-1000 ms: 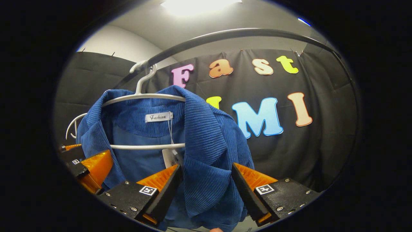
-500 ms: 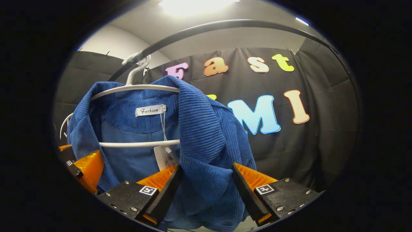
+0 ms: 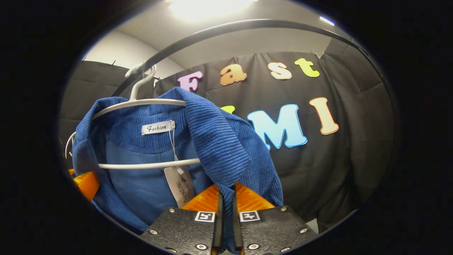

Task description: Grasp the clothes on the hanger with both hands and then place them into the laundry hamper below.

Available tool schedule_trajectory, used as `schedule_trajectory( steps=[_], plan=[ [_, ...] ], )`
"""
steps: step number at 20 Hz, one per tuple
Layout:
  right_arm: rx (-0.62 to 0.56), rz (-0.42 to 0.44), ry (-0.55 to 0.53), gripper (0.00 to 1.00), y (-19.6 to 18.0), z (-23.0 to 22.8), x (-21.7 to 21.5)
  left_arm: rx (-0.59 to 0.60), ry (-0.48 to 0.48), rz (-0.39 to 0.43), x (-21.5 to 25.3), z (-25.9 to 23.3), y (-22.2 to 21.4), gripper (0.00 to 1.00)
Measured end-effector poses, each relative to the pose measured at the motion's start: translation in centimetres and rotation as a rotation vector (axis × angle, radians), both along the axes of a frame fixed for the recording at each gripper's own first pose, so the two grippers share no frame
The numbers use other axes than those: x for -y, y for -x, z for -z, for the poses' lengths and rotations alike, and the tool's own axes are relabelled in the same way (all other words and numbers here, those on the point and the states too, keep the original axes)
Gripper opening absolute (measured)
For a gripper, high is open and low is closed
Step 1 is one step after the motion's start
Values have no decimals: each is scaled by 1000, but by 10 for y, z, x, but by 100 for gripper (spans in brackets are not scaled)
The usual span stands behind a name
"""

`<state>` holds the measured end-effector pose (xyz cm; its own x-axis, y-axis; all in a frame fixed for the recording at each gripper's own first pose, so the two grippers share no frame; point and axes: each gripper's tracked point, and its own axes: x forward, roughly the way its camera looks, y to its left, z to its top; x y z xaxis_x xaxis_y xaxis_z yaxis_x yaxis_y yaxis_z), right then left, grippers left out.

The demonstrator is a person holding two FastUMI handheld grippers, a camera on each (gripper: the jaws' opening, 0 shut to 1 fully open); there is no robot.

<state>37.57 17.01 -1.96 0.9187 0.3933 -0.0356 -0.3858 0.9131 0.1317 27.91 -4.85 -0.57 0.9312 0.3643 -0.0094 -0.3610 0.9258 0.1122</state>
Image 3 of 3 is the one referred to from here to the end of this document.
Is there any black clothes rack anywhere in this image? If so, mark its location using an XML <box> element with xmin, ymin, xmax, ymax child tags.
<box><xmin>111</xmin><ymin>19</ymin><xmax>390</xmax><ymax>103</ymax></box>

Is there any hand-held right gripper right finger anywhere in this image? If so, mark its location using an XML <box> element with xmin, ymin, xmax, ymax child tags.
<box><xmin>232</xmin><ymin>182</ymin><xmax>319</xmax><ymax>255</ymax></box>

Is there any large ceiling light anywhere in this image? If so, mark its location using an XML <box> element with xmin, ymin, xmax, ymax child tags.
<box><xmin>166</xmin><ymin>0</ymin><xmax>255</xmax><ymax>19</ymax></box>

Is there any black backdrop cloth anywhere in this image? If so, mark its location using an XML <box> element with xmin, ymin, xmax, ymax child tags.
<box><xmin>58</xmin><ymin>37</ymin><xmax>397</xmax><ymax>234</ymax></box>

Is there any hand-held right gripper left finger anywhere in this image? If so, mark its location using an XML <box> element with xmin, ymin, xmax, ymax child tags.
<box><xmin>140</xmin><ymin>183</ymin><xmax>224</xmax><ymax>255</ymax></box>

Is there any blue corduroy jacket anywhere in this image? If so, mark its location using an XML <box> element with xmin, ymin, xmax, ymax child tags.
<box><xmin>72</xmin><ymin>87</ymin><xmax>284</xmax><ymax>254</ymax></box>

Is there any white clothes hanger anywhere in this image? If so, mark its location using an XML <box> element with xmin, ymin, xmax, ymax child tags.
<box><xmin>65</xmin><ymin>64</ymin><xmax>201</xmax><ymax>170</ymax></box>

